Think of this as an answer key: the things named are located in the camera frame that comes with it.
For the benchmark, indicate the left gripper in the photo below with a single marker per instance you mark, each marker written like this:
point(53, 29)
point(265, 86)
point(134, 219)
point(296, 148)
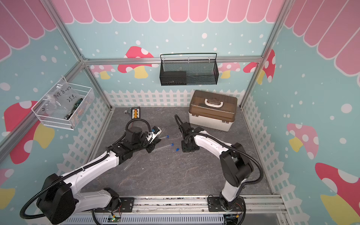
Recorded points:
point(152, 145)

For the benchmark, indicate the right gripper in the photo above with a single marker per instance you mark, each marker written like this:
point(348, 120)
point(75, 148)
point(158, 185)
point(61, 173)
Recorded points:
point(184, 149)

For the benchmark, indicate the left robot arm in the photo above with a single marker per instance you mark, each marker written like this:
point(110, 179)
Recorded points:
point(61, 197)

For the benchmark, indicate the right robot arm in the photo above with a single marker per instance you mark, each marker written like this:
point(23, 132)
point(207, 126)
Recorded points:
point(238, 168)

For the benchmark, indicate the black board yellow connectors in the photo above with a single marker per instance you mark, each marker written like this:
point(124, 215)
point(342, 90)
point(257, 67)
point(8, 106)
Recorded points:
point(135, 112)

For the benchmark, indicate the brown lid storage box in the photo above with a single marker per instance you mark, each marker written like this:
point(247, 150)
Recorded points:
point(212, 110)

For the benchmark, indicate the black box in basket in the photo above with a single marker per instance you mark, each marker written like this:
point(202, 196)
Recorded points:
point(173, 78)

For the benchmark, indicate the green tool in basket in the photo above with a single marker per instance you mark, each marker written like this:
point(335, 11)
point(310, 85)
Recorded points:
point(76, 105)

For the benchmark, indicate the clear plastic bag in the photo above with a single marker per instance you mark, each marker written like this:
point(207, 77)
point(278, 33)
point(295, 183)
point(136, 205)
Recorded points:
point(61, 98)

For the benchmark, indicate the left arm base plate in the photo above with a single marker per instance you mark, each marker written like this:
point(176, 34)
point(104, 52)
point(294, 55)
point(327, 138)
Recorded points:
point(123, 204)

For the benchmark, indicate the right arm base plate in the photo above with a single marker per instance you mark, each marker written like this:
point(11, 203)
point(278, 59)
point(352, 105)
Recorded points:
point(220, 204)

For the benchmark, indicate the black mesh wall basket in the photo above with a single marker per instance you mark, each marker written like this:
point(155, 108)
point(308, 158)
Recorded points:
point(201, 68)

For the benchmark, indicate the white wire wall basket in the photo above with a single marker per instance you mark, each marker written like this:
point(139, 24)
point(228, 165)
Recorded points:
point(55, 121)

